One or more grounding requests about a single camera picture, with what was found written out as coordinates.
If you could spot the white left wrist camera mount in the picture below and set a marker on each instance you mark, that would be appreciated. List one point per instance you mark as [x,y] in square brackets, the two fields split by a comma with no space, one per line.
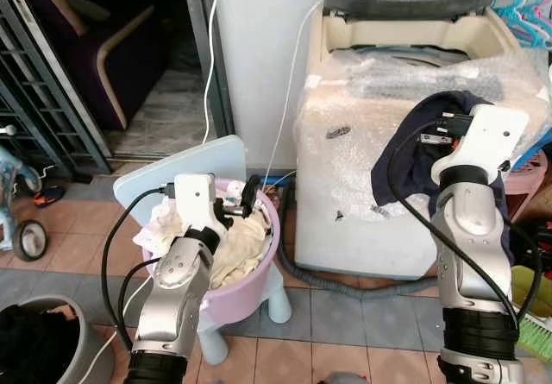
[194,198]

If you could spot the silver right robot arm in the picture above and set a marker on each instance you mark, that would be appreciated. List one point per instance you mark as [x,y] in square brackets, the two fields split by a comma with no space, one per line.
[470,263]

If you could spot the black clothes pile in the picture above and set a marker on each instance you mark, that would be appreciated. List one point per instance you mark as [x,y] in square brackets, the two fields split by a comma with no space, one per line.
[34,349]

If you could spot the cream top-load washing machine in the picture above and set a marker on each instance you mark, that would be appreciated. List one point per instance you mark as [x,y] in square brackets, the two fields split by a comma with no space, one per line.
[362,237]

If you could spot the pink plastic hanger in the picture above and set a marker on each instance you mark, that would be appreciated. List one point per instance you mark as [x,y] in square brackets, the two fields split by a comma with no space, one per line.
[542,4]

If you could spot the pink plastic stool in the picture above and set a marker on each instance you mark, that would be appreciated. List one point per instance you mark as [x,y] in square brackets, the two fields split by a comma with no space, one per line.
[526,185]

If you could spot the orange and black sandal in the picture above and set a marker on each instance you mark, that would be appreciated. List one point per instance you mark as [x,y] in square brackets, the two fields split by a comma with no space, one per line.
[49,198]

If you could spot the grey plastic bucket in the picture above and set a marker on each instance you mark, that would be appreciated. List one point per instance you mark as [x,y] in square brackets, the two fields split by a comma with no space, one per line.
[95,358]

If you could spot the dark grey door frame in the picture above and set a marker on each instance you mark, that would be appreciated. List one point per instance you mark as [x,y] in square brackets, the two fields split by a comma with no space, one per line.
[197,22]

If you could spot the dark purple wooden armchair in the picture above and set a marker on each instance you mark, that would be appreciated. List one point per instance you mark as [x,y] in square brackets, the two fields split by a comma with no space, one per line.
[86,65]

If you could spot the cream crumpled cloth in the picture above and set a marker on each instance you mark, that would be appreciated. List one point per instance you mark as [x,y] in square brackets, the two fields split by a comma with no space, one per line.
[241,246]

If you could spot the clear bubble wrap sheet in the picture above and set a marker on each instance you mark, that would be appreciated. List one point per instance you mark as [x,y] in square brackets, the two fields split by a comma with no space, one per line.
[345,151]

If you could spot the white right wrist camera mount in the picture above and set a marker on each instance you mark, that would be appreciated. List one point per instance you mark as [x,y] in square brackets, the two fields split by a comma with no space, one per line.
[492,138]

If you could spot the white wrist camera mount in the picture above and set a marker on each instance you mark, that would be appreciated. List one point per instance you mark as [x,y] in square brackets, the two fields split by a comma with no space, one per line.
[492,138]
[194,198]

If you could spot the pink plastic laundry basin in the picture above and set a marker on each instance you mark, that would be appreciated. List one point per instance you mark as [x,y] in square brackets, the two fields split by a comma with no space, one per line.
[246,293]

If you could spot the turquoise plastic hanger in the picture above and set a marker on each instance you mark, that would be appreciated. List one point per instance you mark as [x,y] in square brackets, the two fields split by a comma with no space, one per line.
[517,22]

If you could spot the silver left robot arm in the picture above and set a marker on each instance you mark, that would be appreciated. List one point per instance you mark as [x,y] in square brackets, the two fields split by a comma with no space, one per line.
[172,306]

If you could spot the light blue plastic stool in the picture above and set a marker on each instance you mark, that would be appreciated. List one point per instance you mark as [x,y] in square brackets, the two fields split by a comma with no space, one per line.
[198,155]

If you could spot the grey metal grille gate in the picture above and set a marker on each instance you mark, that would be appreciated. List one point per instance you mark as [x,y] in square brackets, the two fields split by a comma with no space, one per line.
[90,138]

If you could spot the yellow-green plastic dustpan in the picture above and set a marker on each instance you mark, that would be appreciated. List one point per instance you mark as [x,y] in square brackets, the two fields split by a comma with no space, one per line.
[528,289]

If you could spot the dark blue garment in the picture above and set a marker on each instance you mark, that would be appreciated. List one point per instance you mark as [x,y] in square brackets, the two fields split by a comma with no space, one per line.
[405,177]

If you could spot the light blue child tricycle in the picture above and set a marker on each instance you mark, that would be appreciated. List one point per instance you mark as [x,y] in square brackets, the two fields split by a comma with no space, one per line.
[30,240]

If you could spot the green bristle broom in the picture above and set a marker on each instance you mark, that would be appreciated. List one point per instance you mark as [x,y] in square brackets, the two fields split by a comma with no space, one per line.
[536,339]

